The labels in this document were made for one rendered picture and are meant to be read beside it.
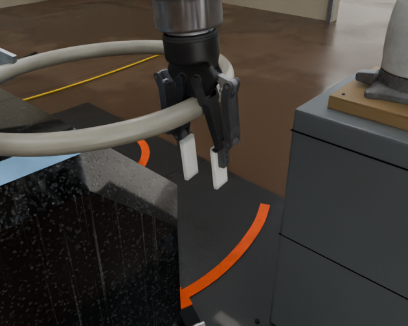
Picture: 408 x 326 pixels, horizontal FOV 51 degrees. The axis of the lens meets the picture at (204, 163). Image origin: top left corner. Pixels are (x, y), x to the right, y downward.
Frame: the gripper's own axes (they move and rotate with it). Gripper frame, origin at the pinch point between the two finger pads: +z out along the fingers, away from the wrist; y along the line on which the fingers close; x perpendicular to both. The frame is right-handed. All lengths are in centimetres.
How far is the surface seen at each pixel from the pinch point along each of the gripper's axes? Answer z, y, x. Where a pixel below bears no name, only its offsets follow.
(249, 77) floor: 83, 140, -247
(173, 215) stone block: 27.2, 22.1, -14.1
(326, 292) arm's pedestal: 63, -6, -42
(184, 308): 80, 37, -28
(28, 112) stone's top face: -2.4, 41.5, 2.4
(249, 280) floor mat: 87, 28, -55
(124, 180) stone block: 12.7, 24.9, -4.4
